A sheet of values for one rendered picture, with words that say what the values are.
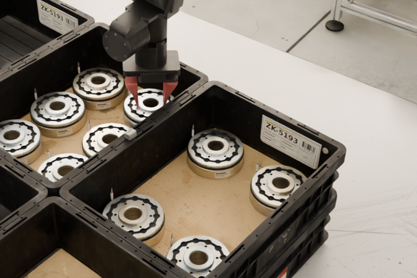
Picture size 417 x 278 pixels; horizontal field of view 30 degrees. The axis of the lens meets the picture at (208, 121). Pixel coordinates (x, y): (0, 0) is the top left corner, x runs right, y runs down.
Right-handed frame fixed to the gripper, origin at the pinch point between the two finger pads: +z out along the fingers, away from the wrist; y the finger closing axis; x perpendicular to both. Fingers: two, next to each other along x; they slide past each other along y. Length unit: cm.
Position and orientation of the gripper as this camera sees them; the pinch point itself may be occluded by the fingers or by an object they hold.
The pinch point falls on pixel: (151, 100)
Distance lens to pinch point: 146.7
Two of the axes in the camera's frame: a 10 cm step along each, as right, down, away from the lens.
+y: 9.9, -0.3, 1.1
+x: -1.1, -6.2, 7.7
